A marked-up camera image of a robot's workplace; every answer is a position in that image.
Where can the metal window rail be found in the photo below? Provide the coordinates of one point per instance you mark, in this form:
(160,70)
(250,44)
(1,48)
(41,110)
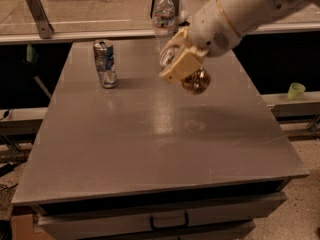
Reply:
(276,28)

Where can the middle metal railing bracket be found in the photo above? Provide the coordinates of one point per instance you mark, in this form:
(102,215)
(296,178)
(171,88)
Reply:
(175,4)

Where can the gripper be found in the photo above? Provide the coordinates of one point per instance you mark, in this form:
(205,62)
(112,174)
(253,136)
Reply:
(210,30)

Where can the orange soda can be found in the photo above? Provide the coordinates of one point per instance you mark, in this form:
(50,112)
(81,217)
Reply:
(196,83)

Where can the small green cup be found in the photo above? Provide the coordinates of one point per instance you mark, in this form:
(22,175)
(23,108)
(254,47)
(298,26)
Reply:
(295,90)

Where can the metal railing bracket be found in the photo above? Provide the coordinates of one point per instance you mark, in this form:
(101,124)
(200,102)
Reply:
(175,4)
(44,28)

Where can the crushed blue silver can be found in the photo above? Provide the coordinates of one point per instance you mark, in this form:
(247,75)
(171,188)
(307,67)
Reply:
(104,62)

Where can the clear plastic water bottle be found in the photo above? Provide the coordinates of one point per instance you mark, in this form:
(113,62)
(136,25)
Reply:
(164,20)

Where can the grey drawer with black handle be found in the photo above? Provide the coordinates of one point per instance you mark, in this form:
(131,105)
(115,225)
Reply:
(220,219)

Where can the left metal railing bracket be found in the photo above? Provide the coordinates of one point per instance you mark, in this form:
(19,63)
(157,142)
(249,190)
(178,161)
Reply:
(44,28)

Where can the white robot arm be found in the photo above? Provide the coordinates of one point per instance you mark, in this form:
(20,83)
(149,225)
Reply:
(215,29)

